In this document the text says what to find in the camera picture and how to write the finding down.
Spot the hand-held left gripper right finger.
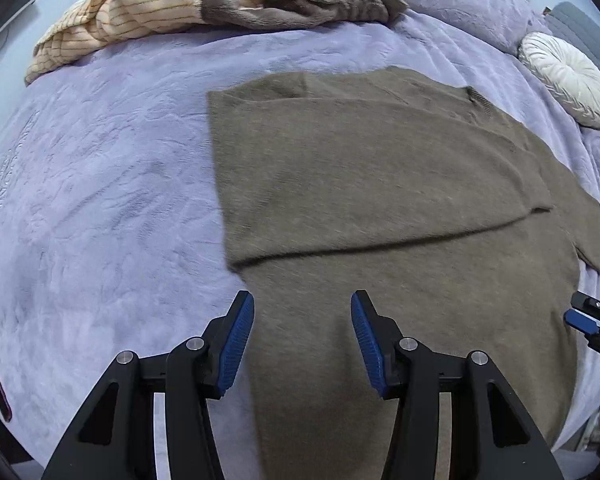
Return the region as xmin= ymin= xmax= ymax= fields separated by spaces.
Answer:
xmin=350 ymin=290 xmax=566 ymax=480

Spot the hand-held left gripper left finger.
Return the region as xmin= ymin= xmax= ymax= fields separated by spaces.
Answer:
xmin=40 ymin=290 xmax=256 ymax=480

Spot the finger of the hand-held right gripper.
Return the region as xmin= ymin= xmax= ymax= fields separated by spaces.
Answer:
xmin=571 ymin=292 xmax=600 ymax=317
xmin=564 ymin=309 xmax=600 ymax=357

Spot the olive brown knit sweater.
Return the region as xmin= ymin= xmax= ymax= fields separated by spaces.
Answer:
xmin=207 ymin=66 xmax=600 ymax=480

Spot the purple plush blanket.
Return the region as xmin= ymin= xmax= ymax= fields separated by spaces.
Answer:
xmin=0 ymin=0 xmax=600 ymax=480

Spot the white round pleated cushion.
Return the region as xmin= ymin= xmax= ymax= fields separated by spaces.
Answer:
xmin=517 ymin=31 xmax=600 ymax=131

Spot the grey quilted headboard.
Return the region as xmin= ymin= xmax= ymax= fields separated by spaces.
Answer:
xmin=547 ymin=2 xmax=600 ymax=126

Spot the dark flat panel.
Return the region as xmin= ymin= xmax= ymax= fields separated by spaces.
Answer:
xmin=0 ymin=0 xmax=41 ymax=66

